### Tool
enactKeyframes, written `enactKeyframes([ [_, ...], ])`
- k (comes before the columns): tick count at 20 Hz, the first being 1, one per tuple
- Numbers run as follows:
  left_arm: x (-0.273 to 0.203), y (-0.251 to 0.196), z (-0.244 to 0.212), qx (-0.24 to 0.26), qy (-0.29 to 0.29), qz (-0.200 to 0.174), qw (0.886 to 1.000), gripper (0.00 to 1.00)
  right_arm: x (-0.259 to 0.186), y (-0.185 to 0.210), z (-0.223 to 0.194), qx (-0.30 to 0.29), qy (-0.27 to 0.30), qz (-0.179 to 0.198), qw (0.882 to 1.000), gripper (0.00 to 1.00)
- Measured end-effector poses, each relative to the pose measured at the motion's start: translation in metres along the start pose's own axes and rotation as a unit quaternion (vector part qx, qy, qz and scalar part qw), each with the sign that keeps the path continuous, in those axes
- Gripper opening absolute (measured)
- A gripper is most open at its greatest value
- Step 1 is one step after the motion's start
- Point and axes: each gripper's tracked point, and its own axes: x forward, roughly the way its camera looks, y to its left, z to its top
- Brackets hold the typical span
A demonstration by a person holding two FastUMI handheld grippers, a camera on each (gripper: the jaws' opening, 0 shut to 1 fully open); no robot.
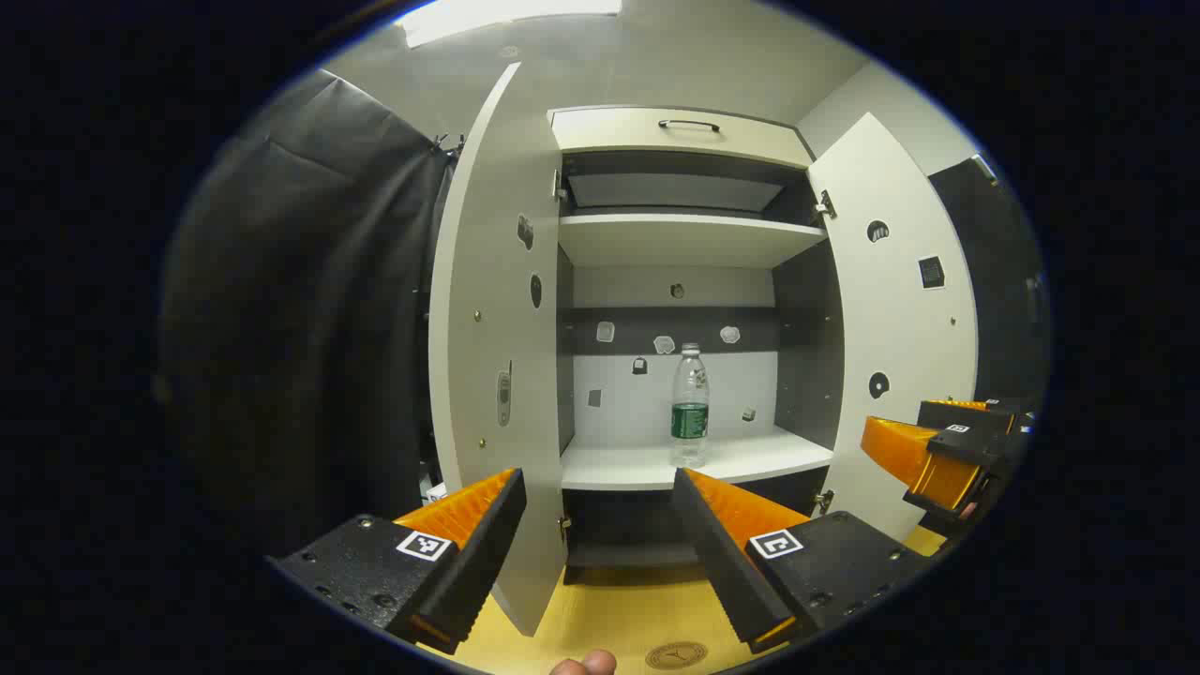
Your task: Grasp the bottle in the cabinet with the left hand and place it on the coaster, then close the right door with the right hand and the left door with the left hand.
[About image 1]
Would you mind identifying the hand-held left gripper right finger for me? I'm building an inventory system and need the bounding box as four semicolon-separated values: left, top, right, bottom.
669;467;931;654

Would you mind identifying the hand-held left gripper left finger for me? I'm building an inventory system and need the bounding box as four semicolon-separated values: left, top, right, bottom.
267;467;528;655

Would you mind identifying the round brown coaster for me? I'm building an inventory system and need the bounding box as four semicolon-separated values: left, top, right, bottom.
645;641;709;671

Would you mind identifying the clear plastic bottle green label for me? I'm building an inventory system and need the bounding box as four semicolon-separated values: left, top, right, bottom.
670;343;711;468

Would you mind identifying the white cabinet shelf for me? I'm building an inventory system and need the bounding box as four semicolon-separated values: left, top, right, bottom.
559;213;828;270
561;427;834;492

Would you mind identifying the white grey cabinet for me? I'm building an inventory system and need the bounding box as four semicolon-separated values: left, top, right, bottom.
547;105;845;587

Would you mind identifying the black backdrop cloth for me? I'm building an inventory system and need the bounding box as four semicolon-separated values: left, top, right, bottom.
159;70;456;554
928;157;1051;404

